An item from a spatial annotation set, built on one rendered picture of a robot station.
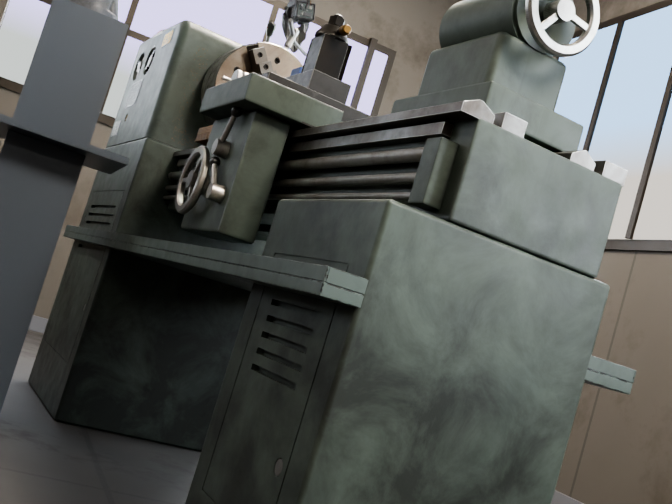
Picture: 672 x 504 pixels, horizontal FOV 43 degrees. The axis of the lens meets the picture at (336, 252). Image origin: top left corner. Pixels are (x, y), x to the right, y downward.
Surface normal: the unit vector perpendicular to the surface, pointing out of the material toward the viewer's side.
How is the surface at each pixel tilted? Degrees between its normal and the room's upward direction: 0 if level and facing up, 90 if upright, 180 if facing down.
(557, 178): 90
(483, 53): 90
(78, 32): 90
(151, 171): 90
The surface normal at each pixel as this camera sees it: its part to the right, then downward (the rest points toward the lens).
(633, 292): -0.89, -0.30
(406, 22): 0.36, 0.02
